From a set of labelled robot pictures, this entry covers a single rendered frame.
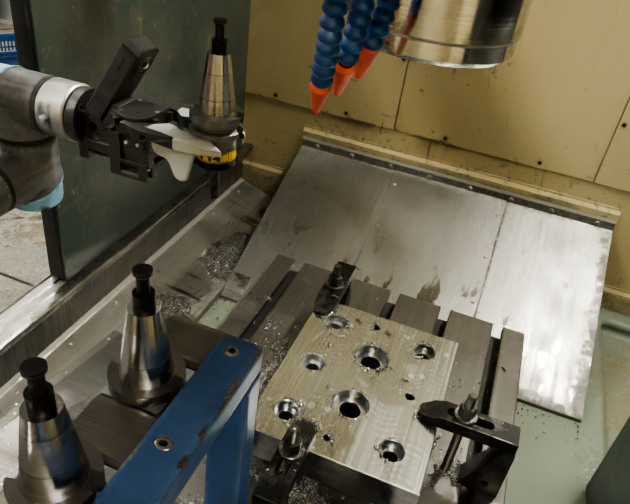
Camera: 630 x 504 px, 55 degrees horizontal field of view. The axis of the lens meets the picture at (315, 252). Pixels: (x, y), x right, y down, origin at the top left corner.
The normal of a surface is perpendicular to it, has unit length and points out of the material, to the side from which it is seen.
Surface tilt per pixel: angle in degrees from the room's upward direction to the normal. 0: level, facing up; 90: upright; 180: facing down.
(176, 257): 17
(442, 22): 90
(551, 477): 0
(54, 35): 90
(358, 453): 0
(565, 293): 24
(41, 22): 90
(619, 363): 0
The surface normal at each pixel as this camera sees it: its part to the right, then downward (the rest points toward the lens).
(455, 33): 0.05, 0.57
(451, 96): -0.35, 0.49
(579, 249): -0.04, -0.55
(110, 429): 0.12, -0.82
